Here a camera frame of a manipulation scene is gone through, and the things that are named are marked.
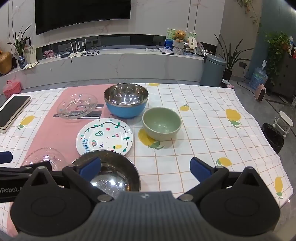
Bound black television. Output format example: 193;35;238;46
35;0;132;36

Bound green ceramic bowl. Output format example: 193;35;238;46
142;107;182;141

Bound plant in blue vase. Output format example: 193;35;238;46
7;23;33;69

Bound clear glass plate beaded rim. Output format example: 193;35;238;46
21;147;67;171

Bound painted picture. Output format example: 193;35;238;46
166;28;197;50

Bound white fruit painted plate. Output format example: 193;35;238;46
76;118;134;156

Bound blue steel bowl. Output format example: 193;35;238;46
104;83;149;119

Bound grey cloth pot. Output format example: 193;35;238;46
173;42;185;55

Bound clear glass plate smooth rim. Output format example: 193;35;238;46
57;93;98;120

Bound round paper fan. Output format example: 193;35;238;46
186;36;198;52

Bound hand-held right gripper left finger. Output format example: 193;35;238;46
25;156;114;202

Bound brown teddy bear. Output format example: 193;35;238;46
173;31;187;43

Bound hanging vine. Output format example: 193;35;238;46
237;0;262;35

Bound long leaf potted plant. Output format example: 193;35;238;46
214;34;253;81

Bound white checked lemon tablecloth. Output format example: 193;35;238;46
0;83;294;232

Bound shiny steel bowl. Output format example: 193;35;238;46
70;149;141;198

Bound black mesh waste bin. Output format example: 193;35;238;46
261;123;284;154

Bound grey trash can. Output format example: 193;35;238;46
199;54;227;87

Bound black notebook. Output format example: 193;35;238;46
0;95;31;134

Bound white wire stand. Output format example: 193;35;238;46
274;111;294;137

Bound white router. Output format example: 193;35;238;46
67;39;88;58

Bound paper sheets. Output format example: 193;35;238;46
22;61;40;69

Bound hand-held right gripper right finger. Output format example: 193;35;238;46
177;157;264;202

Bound framed drawing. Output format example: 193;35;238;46
23;38;37;64

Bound pink basket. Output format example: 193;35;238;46
3;79;22;99

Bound blue water jug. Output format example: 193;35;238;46
250;60;269;91

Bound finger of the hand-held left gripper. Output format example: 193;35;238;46
0;161;53;179
0;151;13;164

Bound pink heater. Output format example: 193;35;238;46
254;83;267;102

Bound pink placemat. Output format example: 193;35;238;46
6;85;117;237

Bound dark cabinet with ivy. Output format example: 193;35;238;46
264;31;290;86

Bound golden vase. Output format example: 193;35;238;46
0;51;12;75

